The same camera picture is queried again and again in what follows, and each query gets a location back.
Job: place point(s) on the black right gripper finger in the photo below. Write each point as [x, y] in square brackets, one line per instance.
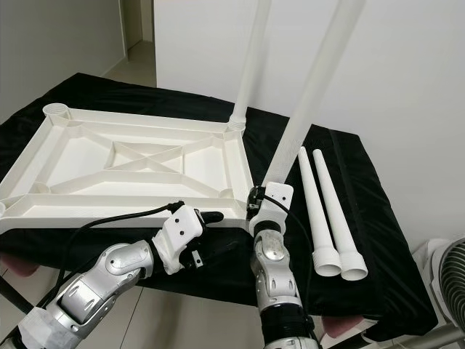
[253, 198]

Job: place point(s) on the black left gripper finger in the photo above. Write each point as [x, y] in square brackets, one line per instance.
[215, 254]
[211, 217]

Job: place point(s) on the white plastic table leg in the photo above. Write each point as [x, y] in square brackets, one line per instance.
[320, 73]
[338, 218]
[313, 203]
[251, 65]

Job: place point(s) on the white plastic table top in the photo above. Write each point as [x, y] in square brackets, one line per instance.
[102, 163]

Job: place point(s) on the black tablecloth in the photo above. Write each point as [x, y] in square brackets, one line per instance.
[392, 240]

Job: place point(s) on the black metal table leg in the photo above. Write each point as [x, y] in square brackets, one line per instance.
[9, 307]

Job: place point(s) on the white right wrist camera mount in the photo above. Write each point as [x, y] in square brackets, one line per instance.
[276, 200]

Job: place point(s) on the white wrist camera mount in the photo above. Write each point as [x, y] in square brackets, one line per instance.
[276, 200]
[178, 229]

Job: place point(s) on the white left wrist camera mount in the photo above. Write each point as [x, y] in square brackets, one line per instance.
[178, 229]

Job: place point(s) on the white pedestal fan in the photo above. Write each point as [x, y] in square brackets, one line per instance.
[450, 276]

